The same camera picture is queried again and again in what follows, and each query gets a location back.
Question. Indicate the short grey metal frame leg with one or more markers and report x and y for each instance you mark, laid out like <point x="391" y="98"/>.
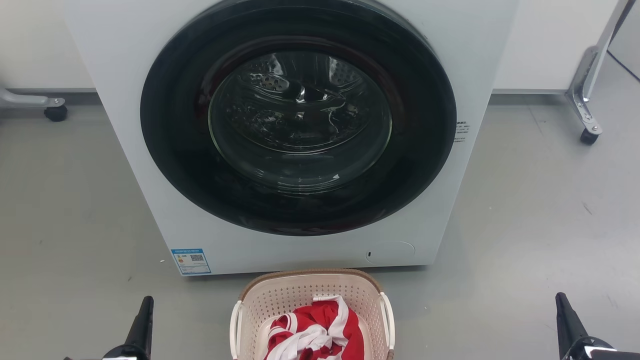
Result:
<point x="25" y="100"/>

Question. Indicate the black caster wheel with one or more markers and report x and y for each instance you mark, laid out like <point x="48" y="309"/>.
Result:
<point x="589" y="137"/>
<point x="56" y="114"/>

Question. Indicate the white front-load washing machine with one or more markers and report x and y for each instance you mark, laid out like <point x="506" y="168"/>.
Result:
<point x="125" y="75"/>

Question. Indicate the red and white garment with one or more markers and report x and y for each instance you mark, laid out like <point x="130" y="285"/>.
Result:
<point x="325" y="325"/>

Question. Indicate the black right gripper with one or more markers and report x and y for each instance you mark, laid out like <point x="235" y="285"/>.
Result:
<point x="597" y="351"/>

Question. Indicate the small printed text sticker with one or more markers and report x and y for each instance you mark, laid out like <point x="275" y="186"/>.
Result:
<point x="461" y="131"/>

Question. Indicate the tall silver metal stand leg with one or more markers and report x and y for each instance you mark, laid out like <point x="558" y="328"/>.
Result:
<point x="592" y="65"/>

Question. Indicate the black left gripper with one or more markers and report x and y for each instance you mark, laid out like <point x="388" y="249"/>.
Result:
<point x="125" y="353"/>

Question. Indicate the round black glass washer door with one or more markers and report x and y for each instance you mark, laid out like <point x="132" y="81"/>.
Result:
<point x="300" y="120"/>

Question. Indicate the round white filter cover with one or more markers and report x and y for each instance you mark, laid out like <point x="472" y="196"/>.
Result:
<point x="392" y="252"/>

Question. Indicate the beige perforated plastic laundry basket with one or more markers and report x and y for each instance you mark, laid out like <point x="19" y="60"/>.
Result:
<point x="280" y="300"/>

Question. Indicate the blue energy label sticker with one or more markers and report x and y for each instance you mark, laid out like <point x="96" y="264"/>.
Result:
<point x="191" y="261"/>

